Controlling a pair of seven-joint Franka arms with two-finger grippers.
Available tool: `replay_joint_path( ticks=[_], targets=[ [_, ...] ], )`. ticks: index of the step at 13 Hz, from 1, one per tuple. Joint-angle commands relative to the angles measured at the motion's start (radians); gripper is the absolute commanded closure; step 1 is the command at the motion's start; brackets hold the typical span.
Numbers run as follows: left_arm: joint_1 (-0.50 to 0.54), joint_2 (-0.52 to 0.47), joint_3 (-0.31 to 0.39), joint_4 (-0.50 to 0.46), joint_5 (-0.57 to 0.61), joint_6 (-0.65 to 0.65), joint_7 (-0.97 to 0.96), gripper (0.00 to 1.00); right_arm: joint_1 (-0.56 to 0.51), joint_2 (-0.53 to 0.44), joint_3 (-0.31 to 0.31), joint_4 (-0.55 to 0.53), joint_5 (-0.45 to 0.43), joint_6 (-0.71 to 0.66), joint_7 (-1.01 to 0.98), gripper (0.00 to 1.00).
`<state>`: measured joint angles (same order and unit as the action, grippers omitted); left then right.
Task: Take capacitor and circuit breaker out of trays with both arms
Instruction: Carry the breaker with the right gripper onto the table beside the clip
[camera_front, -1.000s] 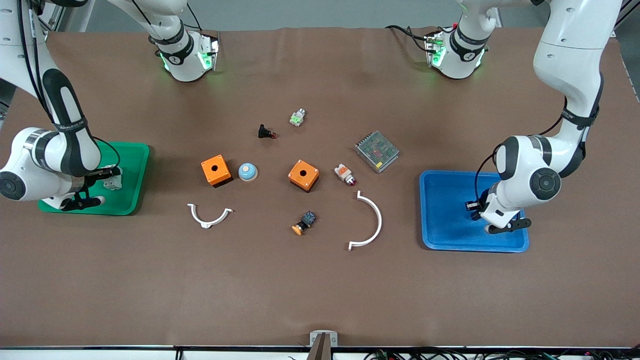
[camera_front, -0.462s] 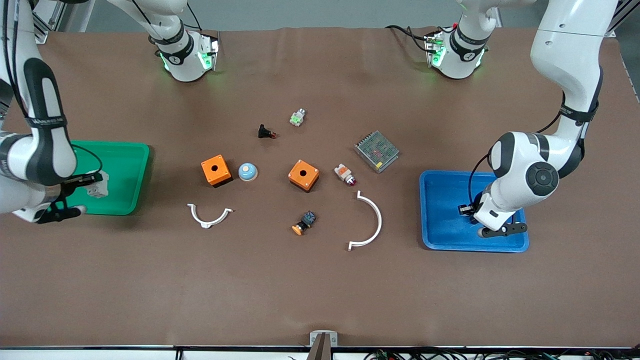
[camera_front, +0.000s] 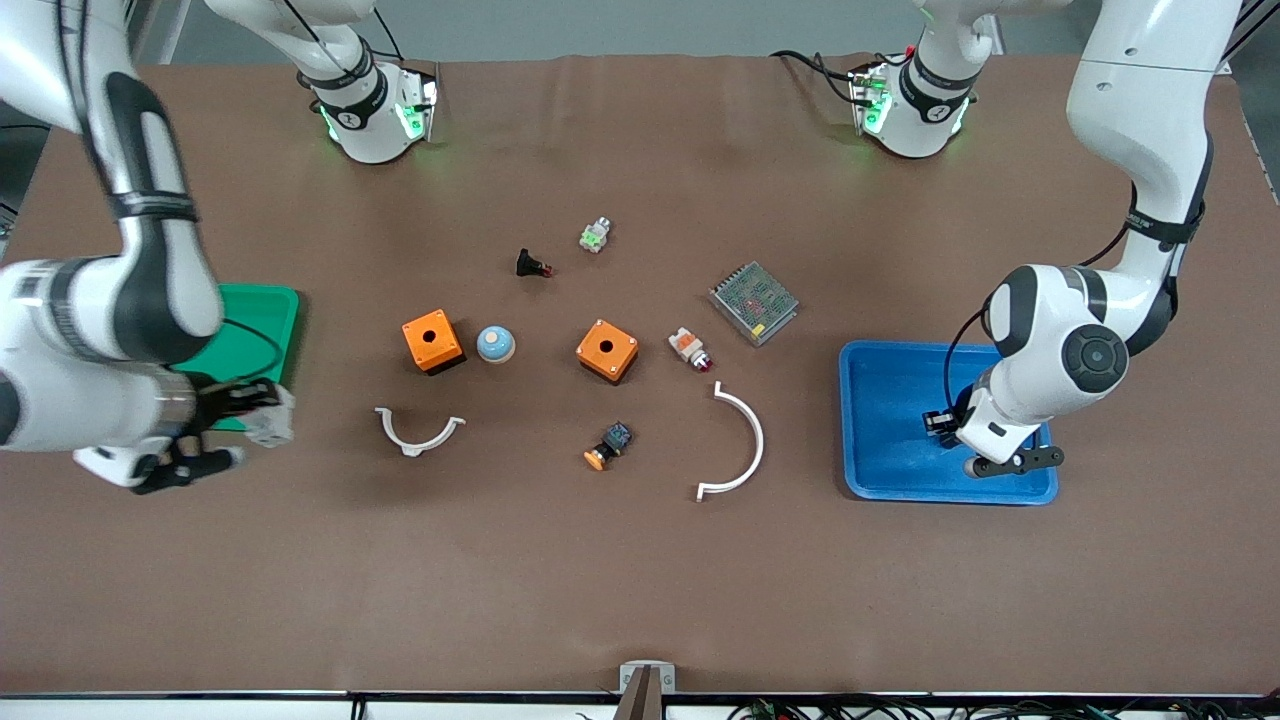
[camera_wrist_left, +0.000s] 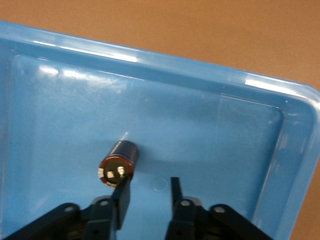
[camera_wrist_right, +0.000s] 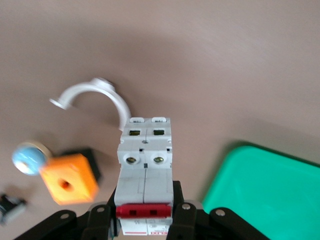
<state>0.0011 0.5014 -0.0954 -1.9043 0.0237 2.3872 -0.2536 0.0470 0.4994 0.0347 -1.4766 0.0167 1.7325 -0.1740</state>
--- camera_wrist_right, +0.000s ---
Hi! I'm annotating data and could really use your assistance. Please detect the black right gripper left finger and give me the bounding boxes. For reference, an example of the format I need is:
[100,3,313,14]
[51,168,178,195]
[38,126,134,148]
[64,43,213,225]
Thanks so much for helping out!
[14,187,118,240]

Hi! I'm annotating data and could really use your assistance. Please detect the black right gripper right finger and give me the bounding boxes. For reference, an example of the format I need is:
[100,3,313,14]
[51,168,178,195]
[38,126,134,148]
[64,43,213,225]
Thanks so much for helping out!
[167,181,271,240]

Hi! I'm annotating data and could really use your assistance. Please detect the white circuit breaker red switch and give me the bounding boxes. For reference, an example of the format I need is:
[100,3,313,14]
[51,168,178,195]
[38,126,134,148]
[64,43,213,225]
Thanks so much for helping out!
[115,116,175,237]

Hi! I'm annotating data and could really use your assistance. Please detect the orange push button box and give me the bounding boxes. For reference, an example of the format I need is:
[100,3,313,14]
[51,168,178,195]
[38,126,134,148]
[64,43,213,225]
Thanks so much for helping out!
[39,148,102,206]

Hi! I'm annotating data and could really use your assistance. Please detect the green plastic tray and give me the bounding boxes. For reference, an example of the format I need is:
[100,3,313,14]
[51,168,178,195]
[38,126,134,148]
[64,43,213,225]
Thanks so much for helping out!
[201,145,320,240]

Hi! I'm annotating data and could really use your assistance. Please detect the blue dome button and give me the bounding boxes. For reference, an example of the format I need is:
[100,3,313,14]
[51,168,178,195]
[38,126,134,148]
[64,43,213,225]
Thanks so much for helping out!
[11,141,52,176]

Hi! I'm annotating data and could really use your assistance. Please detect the small white pipe clamp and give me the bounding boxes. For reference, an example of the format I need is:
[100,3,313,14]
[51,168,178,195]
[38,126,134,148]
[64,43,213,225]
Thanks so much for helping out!
[49,77,133,132]

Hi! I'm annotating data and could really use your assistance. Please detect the brown table mat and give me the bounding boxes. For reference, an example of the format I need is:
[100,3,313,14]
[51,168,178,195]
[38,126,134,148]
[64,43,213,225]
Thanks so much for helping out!
[0,0,320,240]

